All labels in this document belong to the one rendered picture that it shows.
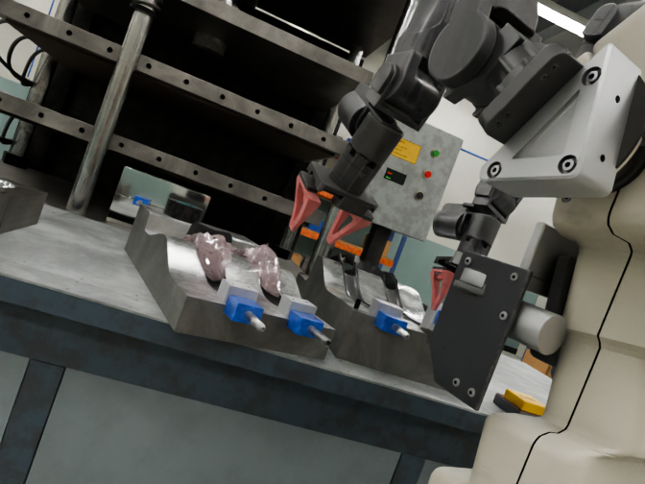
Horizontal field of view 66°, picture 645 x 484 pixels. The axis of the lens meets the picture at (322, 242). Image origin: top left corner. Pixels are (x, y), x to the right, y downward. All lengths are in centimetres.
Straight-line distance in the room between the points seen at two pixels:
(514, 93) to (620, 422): 32
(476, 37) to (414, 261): 764
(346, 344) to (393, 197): 99
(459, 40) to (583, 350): 34
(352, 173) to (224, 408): 44
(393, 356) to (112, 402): 47
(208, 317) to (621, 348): 51
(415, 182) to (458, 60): 129
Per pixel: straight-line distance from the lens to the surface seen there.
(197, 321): 73
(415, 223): 183
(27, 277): 80
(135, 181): 162
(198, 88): 164
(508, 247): 880
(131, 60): 162
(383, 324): 86
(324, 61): 173
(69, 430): 91
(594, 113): 45
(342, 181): 69
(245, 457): 92
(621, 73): 48
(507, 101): 46
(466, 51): 55
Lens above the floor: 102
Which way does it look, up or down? 3 degrees down
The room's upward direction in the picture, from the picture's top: 20 degrees clockwise
